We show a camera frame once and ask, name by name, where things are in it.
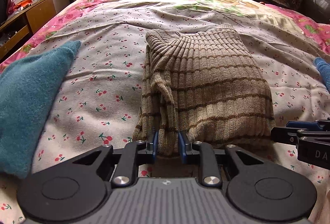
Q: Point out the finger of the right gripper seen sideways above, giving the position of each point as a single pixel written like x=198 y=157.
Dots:
x=296 y=130

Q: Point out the teal fuzzy garment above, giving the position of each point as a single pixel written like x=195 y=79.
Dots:
x=28 y=89

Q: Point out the blue knit garment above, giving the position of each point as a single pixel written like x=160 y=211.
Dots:
x=324 y=69

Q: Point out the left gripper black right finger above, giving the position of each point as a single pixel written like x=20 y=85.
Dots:
x=238 y=186

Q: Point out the beige striped knit sweater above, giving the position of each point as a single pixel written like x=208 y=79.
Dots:
x=205 y=84

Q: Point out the orange item on cabinet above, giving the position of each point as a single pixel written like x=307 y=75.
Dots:
x=22 y=5

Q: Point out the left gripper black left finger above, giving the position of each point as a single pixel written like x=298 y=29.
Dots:
x=78 y=188

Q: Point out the pink floral bed quilt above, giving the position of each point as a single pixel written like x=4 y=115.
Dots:
x=315 y=33

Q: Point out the wooden side cabinet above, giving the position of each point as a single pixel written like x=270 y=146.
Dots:
x=22 y=25

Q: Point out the cherry print grey sheet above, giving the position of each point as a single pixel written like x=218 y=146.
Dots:
x=100 y=97

